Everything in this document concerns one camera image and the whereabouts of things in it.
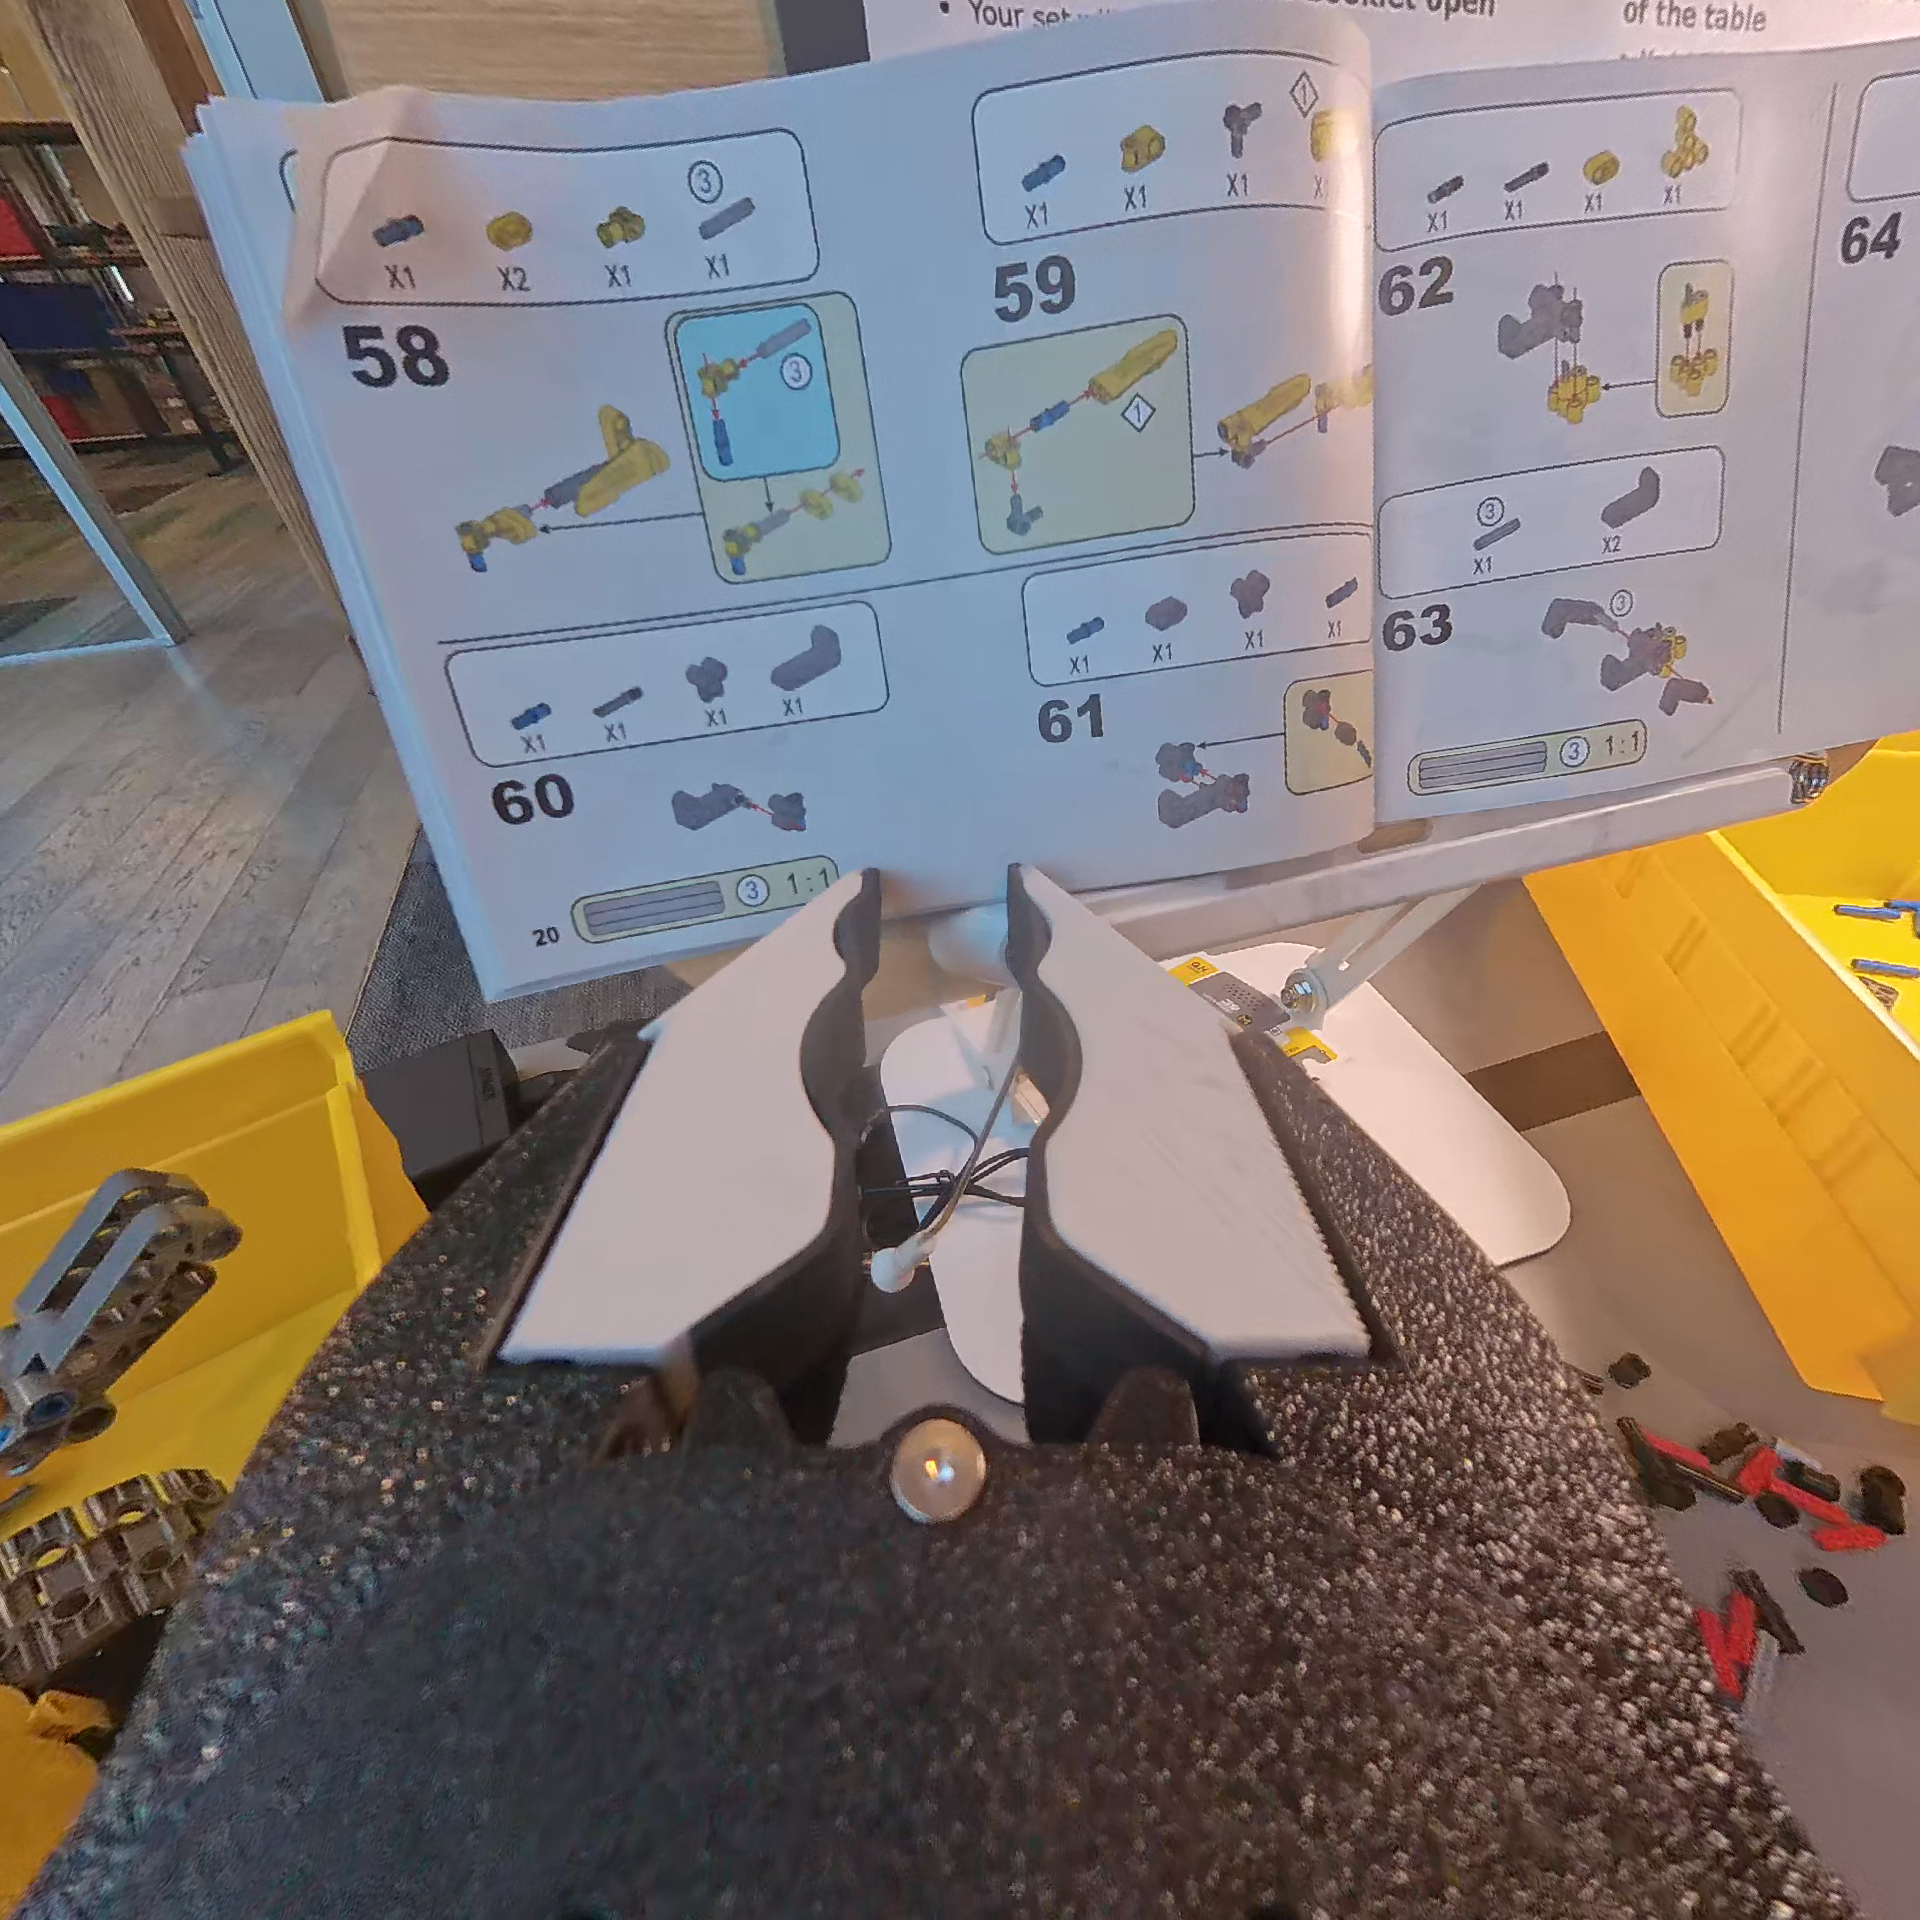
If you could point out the white instruction booklet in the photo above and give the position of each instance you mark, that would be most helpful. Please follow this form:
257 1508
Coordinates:
961 780

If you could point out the grey rug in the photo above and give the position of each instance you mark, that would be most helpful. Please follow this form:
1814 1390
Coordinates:
422 974

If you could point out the yellow grey sticker sheet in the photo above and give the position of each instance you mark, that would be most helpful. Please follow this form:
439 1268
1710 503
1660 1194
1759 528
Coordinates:
1245 998

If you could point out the arched woven divider panel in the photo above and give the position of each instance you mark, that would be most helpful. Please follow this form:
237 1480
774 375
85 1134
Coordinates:
524 45

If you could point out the storage shelves with bins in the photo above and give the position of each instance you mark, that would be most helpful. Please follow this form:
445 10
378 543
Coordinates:
76 301

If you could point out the white metal book stand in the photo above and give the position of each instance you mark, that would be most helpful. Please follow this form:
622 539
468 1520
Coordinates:
1442 1142

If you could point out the yellow plastic bin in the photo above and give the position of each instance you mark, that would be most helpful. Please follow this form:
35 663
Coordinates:
1694 1051
225 1109

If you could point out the pile of black red pegs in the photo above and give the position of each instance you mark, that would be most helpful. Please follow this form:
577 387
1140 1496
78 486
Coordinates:
1786 1477

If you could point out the wooden pillar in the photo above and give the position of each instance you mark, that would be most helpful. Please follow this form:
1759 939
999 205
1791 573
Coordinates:
202 301

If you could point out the glass partition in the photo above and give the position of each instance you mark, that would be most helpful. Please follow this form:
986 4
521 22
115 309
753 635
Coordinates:
61 571

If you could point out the group of blue pegs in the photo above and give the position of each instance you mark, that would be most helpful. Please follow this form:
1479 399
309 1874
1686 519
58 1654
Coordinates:
1882 907

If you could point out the white printed task poster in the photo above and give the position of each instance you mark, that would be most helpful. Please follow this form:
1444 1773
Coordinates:
1546 31

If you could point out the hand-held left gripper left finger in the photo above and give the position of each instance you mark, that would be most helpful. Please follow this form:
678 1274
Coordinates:
722 1186

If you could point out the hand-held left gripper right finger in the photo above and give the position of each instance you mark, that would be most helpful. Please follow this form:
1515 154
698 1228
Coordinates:
1172 1186

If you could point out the black power adapter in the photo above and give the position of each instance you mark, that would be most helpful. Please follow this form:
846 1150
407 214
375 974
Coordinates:
442 1102

